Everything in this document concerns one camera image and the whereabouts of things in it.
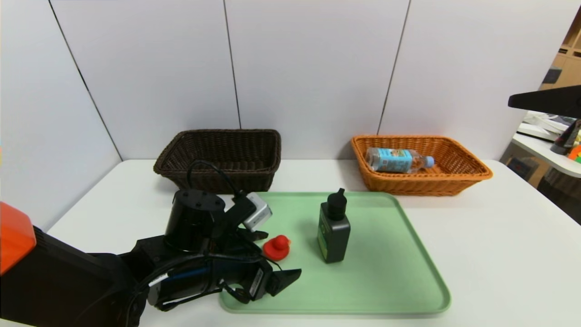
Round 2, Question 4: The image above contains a dark brown wicker basket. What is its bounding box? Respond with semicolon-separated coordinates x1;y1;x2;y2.
153;129;282;194

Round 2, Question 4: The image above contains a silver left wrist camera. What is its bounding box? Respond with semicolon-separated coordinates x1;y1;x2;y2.
241;192;273;232

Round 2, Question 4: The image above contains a clear water bottle blue cap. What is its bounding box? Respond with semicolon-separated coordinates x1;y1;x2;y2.
365;147;435;174

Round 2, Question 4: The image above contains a wooden shelf cabinet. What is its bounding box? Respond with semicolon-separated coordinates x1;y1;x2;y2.
537;9;581;94

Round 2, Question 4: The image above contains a black bottle with green label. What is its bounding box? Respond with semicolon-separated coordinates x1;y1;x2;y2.
317;188;352;264

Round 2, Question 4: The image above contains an orange wicker basket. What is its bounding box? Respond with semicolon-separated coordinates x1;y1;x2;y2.
350;135;494;197

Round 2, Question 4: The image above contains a dark brown bin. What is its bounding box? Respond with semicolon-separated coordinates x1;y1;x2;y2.
538;168;581;225

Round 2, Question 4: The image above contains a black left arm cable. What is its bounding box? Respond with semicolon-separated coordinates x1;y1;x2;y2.
127;160;255;312

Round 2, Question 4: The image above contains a light green plastic tray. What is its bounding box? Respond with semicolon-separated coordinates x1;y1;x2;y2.
218;191;452;315

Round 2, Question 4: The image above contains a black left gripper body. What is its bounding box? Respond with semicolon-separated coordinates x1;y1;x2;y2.
207;257;276;302

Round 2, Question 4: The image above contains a white side table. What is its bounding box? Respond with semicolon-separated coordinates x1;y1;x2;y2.
511;113;581;178

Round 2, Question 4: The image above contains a black cone shaped item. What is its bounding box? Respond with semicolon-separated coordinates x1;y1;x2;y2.
549;119;581;156

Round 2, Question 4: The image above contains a white power strip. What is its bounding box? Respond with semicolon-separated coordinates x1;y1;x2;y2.
517;114;568;142

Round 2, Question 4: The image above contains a red rubber duck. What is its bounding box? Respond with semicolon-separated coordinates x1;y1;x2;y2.
262;234;292;262

